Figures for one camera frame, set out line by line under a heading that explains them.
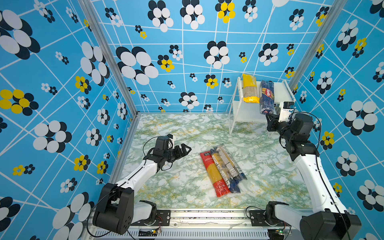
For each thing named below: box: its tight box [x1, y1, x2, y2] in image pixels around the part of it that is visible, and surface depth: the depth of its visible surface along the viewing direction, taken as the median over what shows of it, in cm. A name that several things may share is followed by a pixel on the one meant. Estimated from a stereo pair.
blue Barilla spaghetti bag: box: [259, 80, 275, 115], surface depth 78 cm
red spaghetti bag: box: [200, 151, 231, 198], surface depth 87 cm
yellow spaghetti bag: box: [242, 73, 260, 104], surface depth 82 cm
